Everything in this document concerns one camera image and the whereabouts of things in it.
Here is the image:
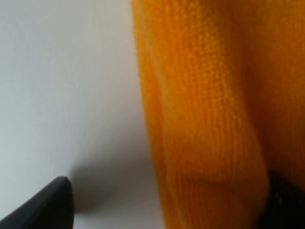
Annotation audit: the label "orange terry towel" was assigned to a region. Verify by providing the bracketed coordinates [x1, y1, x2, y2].
[132, 0, 305, 229]

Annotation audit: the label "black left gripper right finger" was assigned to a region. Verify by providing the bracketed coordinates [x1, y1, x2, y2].
[255, 170, 305, 229]

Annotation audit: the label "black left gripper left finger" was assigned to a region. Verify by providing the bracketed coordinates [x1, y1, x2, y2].
[0, 177, 74, 229]

